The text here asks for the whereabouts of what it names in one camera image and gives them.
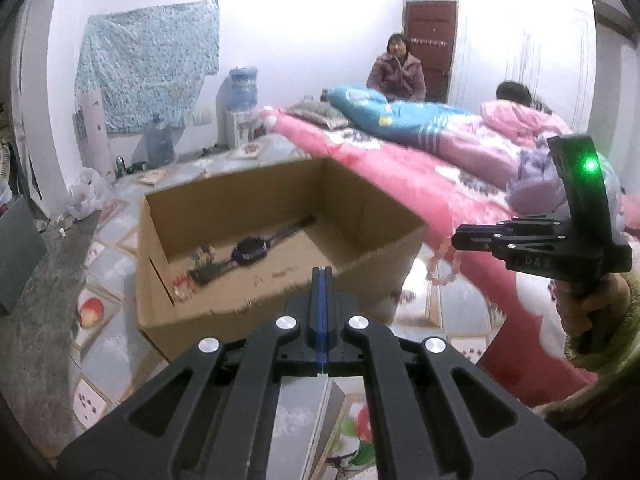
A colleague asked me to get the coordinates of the grey cabinet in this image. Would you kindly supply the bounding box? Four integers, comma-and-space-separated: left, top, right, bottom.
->
0, 195, 48, 317

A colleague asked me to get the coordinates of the white plastic bag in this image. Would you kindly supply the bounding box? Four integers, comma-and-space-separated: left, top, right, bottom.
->
66, 166, 113, 220

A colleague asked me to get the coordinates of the white water dispenser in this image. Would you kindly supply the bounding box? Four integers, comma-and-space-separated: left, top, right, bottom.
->
225, 107, 273, 148

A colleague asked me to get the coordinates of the light purple cloth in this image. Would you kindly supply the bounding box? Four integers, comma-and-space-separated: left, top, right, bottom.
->
507, 147, 573, 216

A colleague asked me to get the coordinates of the person's right hand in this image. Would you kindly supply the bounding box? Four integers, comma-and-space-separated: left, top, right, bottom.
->
557, 272, 632, 353

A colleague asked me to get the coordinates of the peach pink bead bracelet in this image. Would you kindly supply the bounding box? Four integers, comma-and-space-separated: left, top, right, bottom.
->
426, 237, 462, 287

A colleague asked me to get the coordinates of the person's right forearm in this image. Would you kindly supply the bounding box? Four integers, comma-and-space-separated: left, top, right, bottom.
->
535, 265, 640, 431

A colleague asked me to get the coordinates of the white wardrobe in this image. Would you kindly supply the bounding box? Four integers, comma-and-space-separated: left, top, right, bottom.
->
447, 0, 601, 131

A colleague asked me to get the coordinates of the pink white red bead bracelet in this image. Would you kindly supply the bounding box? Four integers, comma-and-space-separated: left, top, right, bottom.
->
171, 274, 197, 303

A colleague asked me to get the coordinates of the teal patterned wall cloth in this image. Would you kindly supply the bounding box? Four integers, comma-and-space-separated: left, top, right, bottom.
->
74, 0, 222, 136

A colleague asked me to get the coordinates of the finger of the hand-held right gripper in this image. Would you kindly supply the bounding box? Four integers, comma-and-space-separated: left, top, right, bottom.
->
451, 232, 568, 261
457, 215, 571, 241

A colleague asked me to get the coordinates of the blue quilt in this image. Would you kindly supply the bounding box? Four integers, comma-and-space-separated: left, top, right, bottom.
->
320, 85, 483, 153

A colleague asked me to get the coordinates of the white tall tube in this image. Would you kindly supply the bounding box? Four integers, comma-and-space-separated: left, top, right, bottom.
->
80, 90, 113, 181

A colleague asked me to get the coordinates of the brown cardboard box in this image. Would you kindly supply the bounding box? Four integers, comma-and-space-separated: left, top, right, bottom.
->
136, 156, 428, 363

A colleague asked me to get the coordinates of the dark purple smartwatch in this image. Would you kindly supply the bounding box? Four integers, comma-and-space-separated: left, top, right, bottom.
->
189, 217, 317, 286

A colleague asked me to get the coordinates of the brown door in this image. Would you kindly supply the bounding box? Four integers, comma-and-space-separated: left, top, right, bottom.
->
402, 0, 458, 103

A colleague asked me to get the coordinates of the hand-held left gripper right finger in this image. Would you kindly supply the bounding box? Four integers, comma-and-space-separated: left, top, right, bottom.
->
322, 266, 586, 480

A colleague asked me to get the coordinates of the grey patterned pillow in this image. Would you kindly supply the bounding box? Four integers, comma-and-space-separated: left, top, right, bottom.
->
287, 97, 351, 130

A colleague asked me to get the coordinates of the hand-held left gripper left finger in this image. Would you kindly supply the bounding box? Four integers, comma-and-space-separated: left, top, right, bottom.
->
57, 266, 325, 480

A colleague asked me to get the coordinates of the blue water jug on dispenser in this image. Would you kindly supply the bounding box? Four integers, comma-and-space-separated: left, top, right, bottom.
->
229, 66, 260, 111

